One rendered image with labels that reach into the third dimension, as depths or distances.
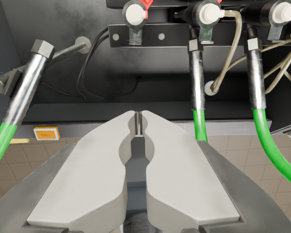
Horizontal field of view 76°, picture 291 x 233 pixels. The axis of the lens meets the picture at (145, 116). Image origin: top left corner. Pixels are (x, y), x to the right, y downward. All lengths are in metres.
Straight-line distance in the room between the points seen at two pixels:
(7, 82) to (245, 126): 0.46
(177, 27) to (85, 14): 0.24
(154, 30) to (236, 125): 0.29
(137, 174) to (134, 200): 0.10
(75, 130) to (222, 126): 0.35
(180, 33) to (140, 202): 0.59
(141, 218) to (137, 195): 0.09
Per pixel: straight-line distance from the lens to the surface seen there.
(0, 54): 0.55
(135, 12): 0.22
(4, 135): 0.24
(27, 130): 0.52
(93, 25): 0.51
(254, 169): 2.14
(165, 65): 0.51
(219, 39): 0.37
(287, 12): 0.26
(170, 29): 0.35
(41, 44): 0.24
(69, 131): 0.48
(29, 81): 0.24
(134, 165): 0.84
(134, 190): 0.79
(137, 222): 0.73
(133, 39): 0.23
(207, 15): 0.23
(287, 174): 0.25
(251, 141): 1.89
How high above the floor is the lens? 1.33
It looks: 62 degrees down
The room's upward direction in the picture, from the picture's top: 178 degrees clockwise
